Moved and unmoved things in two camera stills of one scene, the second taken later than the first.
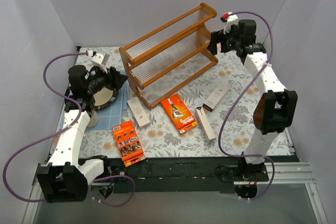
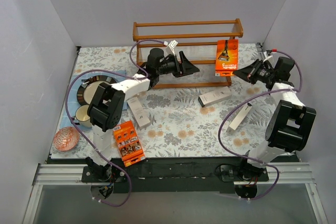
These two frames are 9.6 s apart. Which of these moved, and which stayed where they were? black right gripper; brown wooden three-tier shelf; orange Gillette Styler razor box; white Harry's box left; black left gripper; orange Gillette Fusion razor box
Moved: black left gripper; orange Gillette Fusion razor box; black right gripper; brown wooden three-tier shelf
Stayed: white Harry's box left; orange Gillette Styler razor box
